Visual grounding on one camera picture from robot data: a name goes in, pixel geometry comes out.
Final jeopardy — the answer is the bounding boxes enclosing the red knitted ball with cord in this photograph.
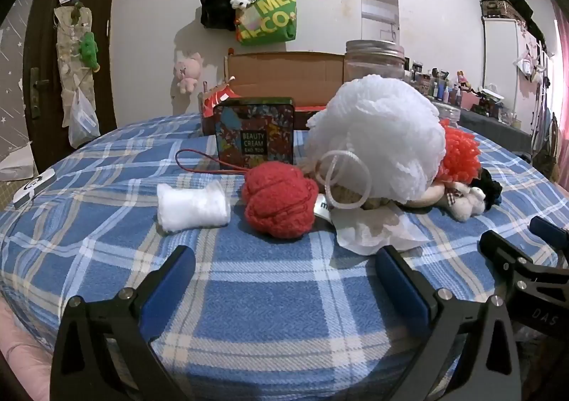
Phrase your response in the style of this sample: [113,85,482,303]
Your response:
[175,149,334,240]

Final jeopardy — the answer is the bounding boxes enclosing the black scrunchie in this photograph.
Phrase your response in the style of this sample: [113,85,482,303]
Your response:
[471,167,502,210]

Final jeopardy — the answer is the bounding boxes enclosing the white wardrobe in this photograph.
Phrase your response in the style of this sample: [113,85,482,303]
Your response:
[481,14,534,135]

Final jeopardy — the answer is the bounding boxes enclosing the small white plush toy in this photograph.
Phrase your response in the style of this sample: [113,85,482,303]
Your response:
[438,182,487,221]

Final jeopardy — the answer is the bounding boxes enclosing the cluttered dark side table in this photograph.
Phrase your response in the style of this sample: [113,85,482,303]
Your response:
[404,59,523,128]

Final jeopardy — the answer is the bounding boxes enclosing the patterned tin box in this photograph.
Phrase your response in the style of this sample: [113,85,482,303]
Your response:
[212,97,296,171]

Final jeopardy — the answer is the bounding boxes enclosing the white device with round logo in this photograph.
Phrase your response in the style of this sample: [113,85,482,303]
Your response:
[12,169,56,209]

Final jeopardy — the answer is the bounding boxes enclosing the dark covered desk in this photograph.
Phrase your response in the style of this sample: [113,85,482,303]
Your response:
[458,108,534,157]

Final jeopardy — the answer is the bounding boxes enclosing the white tissue wipe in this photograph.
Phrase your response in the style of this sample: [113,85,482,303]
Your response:
[331,201,434,255]

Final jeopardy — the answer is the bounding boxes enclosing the clear plastic bag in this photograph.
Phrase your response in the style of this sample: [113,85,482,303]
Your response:
[68,87,101,148]

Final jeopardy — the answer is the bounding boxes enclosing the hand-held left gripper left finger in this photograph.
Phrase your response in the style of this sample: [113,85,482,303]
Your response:
[51,245,197,401]

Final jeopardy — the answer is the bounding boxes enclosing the white cotton pad roll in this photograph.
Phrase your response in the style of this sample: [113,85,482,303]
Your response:
[156,182,231,234]

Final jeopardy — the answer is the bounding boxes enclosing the cardboard box with red inside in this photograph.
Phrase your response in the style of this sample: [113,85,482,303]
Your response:
[198,51,348,137]

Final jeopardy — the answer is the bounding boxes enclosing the glass jar with metal lid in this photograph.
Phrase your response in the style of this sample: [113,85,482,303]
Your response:
[344,40,406,84]

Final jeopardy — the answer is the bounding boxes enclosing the beige hanging cloth organizer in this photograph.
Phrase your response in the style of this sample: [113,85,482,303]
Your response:
[53,3,96,117]

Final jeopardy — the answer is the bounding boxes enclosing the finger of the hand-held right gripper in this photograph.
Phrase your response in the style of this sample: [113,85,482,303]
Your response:
[529,215,569,253]
[479,230,534,282]

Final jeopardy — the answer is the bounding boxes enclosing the patterned suitcase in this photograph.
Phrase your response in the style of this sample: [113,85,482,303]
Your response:
[479,0,523,18]

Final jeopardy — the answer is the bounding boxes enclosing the pink curtain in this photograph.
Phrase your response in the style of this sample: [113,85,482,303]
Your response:
[553,5,569,117]

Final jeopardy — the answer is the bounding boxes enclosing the beige knitted scrunchie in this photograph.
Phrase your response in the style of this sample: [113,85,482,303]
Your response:
[296,159,394,210]

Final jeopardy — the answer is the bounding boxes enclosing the brown door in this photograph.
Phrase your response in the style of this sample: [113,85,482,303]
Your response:
[22,0,121,173]

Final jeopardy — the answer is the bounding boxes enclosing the green frog plush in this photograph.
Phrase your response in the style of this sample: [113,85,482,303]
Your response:
[78,31,101,72]

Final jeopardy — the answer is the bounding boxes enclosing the green tote bag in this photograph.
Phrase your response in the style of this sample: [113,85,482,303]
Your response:
[235,0,298,46]

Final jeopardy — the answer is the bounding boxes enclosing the blue plaid blanket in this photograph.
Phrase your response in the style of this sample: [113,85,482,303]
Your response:
[0,112,569,401]

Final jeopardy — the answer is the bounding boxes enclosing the white hanging bags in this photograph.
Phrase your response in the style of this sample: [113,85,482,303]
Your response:
[518,39,556,84]

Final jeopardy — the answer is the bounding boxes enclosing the white mesh bath pouf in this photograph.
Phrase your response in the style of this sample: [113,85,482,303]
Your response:
[307,74,447,210]

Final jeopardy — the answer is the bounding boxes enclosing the pink plush toy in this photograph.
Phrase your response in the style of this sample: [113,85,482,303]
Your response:
[174,52,203,95]

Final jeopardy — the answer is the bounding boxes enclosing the orange knitted pouf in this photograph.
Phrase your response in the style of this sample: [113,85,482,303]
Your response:
[438,119,482,184]

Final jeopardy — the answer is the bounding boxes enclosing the beige powder puff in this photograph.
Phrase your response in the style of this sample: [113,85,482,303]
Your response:
[404,185,445,208]

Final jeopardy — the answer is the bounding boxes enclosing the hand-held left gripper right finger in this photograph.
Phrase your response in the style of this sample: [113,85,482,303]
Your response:
[374,245,522,401]

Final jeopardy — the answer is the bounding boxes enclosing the white paper sheet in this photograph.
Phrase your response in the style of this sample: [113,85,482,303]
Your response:
[0,148,37,182]

